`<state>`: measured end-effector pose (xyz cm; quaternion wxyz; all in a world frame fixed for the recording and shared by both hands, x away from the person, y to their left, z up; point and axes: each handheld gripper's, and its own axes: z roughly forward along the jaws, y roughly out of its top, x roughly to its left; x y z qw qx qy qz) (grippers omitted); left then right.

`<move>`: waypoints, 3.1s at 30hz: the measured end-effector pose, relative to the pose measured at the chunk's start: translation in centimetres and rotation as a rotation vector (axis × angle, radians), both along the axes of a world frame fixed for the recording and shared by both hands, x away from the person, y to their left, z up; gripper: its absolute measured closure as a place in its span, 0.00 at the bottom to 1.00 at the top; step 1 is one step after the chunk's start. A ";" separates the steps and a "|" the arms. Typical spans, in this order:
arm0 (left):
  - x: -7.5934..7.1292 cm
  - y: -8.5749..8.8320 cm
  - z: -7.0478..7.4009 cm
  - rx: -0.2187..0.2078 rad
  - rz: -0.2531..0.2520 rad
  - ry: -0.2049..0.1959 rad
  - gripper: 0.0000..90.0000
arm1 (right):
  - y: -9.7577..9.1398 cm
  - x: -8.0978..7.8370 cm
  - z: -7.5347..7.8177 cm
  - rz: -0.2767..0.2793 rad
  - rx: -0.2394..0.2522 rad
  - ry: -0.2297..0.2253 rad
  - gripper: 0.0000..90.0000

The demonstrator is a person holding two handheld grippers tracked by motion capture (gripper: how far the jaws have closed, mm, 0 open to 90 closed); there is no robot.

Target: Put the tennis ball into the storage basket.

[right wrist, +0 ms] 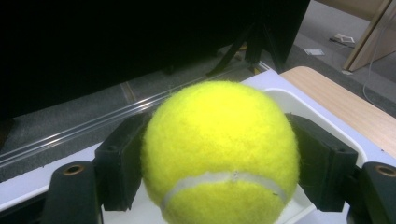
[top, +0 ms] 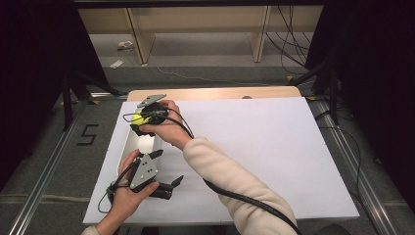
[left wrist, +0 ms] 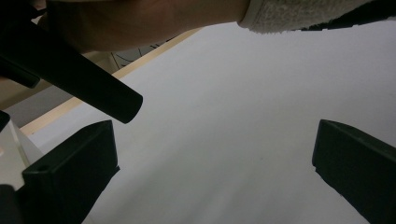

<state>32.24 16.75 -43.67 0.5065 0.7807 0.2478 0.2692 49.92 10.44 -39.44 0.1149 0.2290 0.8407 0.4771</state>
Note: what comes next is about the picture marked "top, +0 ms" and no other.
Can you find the white table sheet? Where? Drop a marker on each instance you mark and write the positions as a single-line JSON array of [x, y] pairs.
[[254, 147]]

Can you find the person's right hand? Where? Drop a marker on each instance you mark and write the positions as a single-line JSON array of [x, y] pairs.
[[173, 130]]

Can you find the light wooden bench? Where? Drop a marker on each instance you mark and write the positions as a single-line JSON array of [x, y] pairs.
[[202, 18]]

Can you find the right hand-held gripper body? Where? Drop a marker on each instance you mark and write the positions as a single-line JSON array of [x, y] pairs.
[[156, 114]]

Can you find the person's left hand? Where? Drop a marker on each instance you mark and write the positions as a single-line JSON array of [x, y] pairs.
[[125, 202]]

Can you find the black metal stand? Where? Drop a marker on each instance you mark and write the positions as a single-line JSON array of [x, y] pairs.
[[332, 94], [67, 98]]

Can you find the small white floor device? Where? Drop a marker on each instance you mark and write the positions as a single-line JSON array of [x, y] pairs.
[[125, 44]]

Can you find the white paper scrap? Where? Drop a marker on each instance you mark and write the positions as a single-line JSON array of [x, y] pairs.
[[116, 64]]

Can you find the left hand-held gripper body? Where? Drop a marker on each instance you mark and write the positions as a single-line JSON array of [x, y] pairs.
[[143, 174]]

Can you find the aluminium floor rail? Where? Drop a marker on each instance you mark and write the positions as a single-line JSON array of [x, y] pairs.
[[45, 176], [359, 176]]

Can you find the black curtain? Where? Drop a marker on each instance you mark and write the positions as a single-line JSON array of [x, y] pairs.
[[32, 65], [375, 65]]

